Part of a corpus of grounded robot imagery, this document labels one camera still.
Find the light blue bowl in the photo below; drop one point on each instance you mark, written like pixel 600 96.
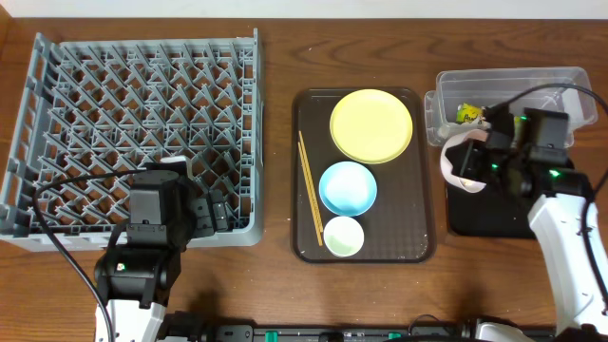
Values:
pixel 347 188

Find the dark brown serving tray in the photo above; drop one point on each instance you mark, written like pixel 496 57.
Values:
pixel 399 227

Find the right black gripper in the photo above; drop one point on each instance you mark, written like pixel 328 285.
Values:
pixel 473 163

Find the wooden chopstick right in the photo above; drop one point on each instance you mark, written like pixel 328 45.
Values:
pixel 300 138

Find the wooden chopstick left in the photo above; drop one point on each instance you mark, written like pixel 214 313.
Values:
pixel 305 170

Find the yellow round plate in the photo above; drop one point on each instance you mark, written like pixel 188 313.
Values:
pixel 371 126

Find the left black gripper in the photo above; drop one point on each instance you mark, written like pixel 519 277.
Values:
pixel 202 214

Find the black waste tray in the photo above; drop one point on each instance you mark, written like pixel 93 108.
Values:
pixel 492 213

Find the small white green cup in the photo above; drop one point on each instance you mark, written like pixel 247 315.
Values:
pixel 343 236

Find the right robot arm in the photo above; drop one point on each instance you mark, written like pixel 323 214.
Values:
pixel 566 227

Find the wooden chopstick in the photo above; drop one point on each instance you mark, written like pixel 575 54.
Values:
pixel 300 138
pixel 305 170

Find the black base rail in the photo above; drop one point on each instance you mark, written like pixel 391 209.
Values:
pixel 247 333

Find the clear plastic waste bin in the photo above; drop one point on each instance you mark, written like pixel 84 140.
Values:
pixel 488 87

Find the snack wrapper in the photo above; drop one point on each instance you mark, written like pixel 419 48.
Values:
pixel 469 114

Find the grey plastic dishwasher rack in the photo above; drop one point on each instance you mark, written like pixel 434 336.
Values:
pixel 92 111

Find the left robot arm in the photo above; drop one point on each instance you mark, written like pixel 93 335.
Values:
pixel 143 258

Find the white pink bowl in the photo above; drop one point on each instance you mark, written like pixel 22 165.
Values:
pixel 449 166

